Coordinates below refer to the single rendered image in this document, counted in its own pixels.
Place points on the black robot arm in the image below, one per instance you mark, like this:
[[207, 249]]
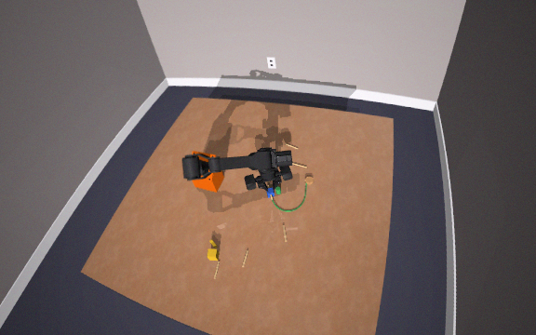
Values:
[[264, 159]]

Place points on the blue block with hole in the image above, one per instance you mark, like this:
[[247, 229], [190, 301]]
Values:
[[270, 191]]

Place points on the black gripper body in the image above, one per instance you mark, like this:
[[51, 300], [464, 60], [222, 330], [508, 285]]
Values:
[[268, 176]]

